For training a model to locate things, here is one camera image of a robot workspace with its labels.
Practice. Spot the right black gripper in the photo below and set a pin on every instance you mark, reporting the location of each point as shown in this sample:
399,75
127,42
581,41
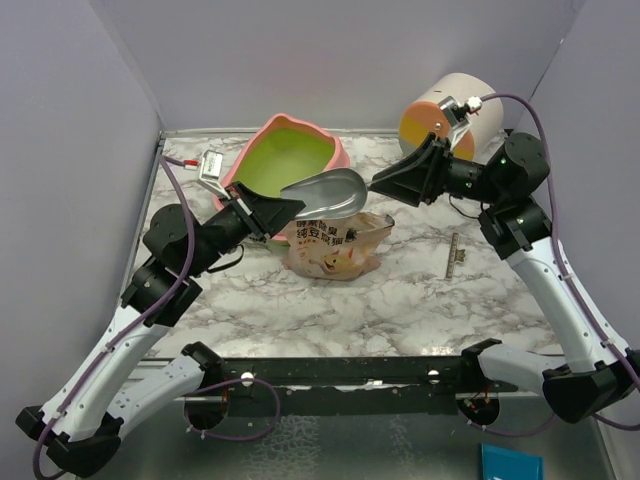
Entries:
420,176

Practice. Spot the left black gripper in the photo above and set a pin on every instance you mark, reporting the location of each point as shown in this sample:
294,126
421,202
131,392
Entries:
271,213

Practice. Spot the grey metal scoop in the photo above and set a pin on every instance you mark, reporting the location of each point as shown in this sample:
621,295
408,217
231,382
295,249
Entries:
332,194

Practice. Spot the peach cat litter bag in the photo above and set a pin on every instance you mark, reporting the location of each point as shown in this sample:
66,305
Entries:
340,249

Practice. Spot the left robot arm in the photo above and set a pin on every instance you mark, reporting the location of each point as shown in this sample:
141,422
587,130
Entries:
81,428

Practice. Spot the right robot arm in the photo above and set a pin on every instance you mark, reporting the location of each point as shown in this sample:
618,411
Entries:
597,367

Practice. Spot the pink green litter box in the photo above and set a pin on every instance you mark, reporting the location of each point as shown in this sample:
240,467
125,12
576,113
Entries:
284,151

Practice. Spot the round cream drawer cabinet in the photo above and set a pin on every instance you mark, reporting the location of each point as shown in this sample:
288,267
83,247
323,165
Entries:
423,116

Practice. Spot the blue card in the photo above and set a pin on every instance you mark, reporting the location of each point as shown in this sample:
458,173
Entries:
504,464

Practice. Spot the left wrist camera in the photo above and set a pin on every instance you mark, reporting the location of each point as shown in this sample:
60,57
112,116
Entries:
209,171

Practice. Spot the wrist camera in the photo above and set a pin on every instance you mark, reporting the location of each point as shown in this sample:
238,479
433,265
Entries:
209,171
458,116

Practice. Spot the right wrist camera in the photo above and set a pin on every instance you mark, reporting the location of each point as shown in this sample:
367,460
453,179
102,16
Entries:
458,116

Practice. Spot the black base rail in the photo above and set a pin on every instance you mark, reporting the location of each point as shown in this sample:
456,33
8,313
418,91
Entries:
343,386

